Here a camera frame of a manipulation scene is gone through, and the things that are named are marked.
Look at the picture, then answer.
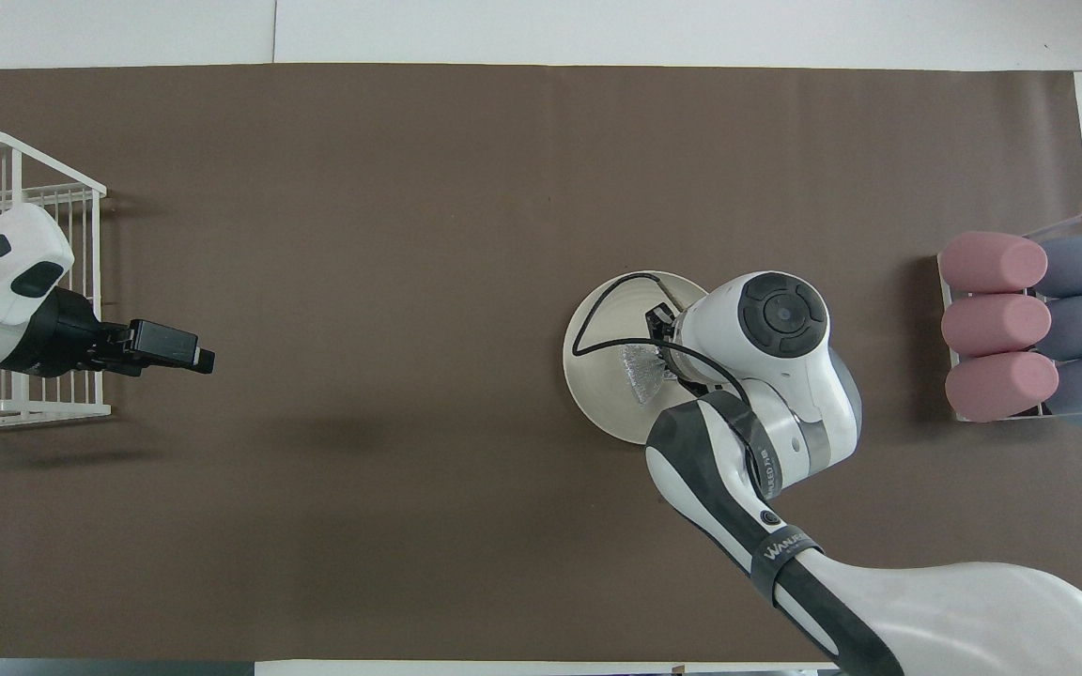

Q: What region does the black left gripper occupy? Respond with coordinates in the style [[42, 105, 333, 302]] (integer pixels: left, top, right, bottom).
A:
[[1, 286, 216, 378]]

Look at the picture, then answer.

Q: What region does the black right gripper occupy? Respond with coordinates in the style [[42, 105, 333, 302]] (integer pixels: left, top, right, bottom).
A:
[[644, 302, 706, 397]]

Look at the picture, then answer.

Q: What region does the silver mesh sponge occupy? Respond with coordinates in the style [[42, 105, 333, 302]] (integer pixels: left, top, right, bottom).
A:
[[618, 343, 679, 406]]

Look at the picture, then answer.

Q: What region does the white round plate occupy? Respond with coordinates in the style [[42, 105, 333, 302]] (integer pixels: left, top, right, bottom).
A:
[[563, 270, 740, 446]]

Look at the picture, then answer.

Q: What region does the brown table mat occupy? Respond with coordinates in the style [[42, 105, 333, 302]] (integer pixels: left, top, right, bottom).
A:
[[0, 62, 1082, 663]]

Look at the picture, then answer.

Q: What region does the pink cup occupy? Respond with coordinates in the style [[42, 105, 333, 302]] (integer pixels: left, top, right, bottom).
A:
[[938, 231, 1049, 294], [941, 293, 1054, 358], [945, 350, 1060, 423]]

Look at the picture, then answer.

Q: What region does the white wire dish rack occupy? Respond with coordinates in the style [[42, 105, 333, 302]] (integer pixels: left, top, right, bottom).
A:
[[0, 130, 113, 430]]

